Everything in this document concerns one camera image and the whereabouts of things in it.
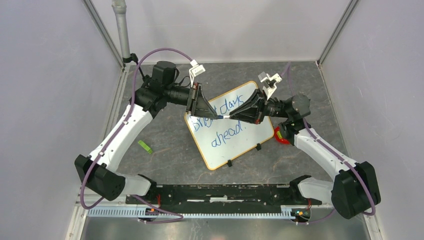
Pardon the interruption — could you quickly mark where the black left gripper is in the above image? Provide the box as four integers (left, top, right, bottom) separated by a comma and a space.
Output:
164, 83, 218, 120

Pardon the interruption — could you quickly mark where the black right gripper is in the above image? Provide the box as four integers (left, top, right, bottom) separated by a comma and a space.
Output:
229, 88, 291, 125

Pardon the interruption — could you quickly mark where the yellow framed whiteboard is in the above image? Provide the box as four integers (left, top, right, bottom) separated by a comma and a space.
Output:
184, 81, 274, 171

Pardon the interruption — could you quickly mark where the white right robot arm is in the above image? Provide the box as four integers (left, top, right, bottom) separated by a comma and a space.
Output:
229, 89, 381, 219

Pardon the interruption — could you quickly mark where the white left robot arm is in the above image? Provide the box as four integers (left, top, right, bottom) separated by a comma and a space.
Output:
74, 61, 223, 204

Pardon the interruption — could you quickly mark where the red bowl with green block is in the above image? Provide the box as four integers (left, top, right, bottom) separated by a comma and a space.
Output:
273, 126, 290, 145

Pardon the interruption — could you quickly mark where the green owl eraser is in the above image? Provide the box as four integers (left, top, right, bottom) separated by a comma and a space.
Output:
137, 140, 153, 154

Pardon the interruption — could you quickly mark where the grey vertical pole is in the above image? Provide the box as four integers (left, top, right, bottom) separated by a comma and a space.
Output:
111, 0, 132, 64

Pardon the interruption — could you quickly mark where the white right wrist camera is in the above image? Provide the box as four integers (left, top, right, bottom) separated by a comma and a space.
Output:
258, 72, 282, 100

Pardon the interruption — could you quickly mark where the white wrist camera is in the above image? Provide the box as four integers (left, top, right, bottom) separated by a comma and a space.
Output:
258, 72, 282, 100
188, 59, 206, 86

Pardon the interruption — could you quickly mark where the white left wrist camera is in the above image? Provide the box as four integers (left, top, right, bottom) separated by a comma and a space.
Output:
188, 59, 206, 86

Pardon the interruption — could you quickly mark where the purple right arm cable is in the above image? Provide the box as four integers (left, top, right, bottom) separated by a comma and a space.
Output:
281, 62, 377, 226

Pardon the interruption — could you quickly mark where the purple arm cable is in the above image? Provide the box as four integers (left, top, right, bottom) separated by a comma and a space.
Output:
281, 62, 377, 226
79, 47, 196, 225

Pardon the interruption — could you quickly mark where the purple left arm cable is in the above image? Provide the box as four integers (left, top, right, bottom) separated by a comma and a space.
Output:
79, 47, 196, 225

